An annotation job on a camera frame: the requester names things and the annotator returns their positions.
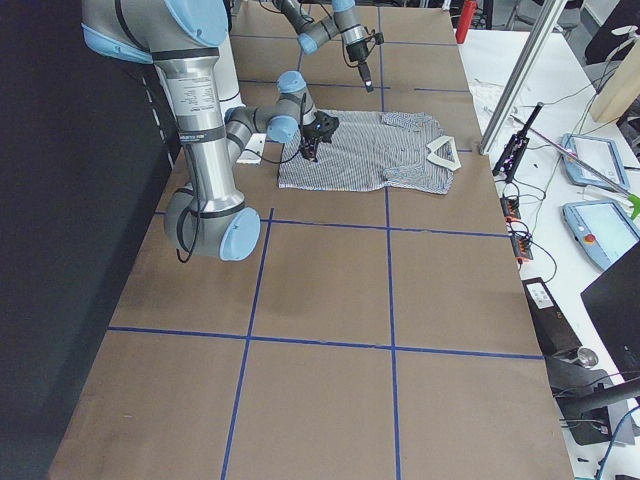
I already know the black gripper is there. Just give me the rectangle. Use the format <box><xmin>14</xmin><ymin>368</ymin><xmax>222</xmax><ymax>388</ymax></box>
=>
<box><xmin>300</xmin><ymin>122</ymin><xmax>323</xmax><ymax>162</ymax></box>
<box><xmin>346</xmin><ymin>39</ymin><xmax>374</xmax><ymax>93</ymax></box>

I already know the striped polo shirt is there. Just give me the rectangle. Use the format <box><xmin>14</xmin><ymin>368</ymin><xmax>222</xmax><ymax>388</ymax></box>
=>
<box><xmin>278</xmin><ymin>110</ymin><xmax>461</xmax><ymax>195</ymax></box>

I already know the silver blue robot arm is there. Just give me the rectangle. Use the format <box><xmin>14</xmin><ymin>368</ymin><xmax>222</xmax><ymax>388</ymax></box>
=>
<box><xmin>259</xmin><ymin>0</ymin><xmax>384</xmax><ymax>93</ymax></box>
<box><xmin>82</xmin><ymin>1</ymin><xmax>337</xmax><ymax>263</ymax></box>

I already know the red fire extinguisher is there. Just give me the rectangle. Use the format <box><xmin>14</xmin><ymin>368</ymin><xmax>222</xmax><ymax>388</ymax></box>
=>
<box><xmin>455</xmin><ymin>0</ymin><xmax>477</xmax><ymax>44</ymax></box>

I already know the black clamp tool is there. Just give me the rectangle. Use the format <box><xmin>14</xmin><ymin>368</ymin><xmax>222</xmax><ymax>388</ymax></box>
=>
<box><xmin>492</xmin><ymin>102</ymin><xmax>544</xmax><ymax>183</ymax></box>

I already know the black orange terminal block strip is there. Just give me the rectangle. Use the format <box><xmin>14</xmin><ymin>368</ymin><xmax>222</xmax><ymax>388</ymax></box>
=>
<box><xmin>500</xmin><ymin>195</ymin><xmax>533</xmax><ymax>265</ymax></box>

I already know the upper blue teach pendant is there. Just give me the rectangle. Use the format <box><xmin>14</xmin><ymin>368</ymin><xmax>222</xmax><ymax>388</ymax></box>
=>
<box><xmin>560</xmin><ymin>134</ymin><xmax>630</xmax><ymax>191</ymax></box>

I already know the blue teach pendant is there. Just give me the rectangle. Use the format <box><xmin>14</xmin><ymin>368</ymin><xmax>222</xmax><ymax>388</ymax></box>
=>
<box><xmin>562</xmin><ymin>200</ymin><xmax>639</xmax><ymax>270</ymax></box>
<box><xmin>560</xmin><ymin>134</ymin><xmax>630</xmax><ymax>191</ymax></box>

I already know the wooden board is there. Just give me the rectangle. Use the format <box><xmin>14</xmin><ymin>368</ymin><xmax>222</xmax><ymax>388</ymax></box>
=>
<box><xmin>590</xmin><ymin>42</ymin><xmax>640</xmax><ymax>123</ymax></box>

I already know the lower blue teach pendant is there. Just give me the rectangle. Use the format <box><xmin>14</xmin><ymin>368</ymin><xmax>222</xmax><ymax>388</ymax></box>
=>
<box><xmin>562</xmin><ymin>200</ymin><xmax>639</xmax><ymax>270</ymax></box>

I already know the metal grabber tool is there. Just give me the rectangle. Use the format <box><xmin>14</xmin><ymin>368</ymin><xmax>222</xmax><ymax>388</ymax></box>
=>
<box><xmin>527</xmin><ymin>127</ymin><xmax>640</xmax><ymax>220</ymax></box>

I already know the black flat box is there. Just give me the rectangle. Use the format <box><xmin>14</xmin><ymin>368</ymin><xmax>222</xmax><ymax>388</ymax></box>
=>
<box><xmin>522</xmin><ymin>277</ymin><xmax>582</xmax><ymax>356</ymax></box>

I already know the black monitor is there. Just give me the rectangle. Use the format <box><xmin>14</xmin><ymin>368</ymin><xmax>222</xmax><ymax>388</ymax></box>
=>
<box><xmin>581</xmin><ymin>251</ymin><xmax>639</xmax><ymax>371</ymax></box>

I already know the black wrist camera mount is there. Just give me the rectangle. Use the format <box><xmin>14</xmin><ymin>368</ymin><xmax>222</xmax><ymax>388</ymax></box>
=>
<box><xmin>314</xmin><ymin>110</ymin><xmax>340</xmax><ymax>143</ymax></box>
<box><xmin>367</xmin><ymin>30</ymin><xmax>384</xmax><ymax>46</ymax></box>

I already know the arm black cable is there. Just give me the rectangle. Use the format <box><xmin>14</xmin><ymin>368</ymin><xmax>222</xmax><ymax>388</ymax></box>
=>
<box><xmin>173</xmin><ymin>92</ymin><xmax>309</xmax><ymax>265</ymax></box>

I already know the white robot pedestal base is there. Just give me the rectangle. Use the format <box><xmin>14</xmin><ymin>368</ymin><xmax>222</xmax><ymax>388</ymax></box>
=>
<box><xmin>214</xmin><ymin>1</ymin><xmax>266</xmax><ymax>164</ymax></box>

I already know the aluminium frame post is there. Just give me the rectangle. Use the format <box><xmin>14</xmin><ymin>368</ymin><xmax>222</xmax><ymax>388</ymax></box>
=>
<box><xmin>479</xmin><ymin>0</ymin><xmax>567</xmax><ymax>154</ymax></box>

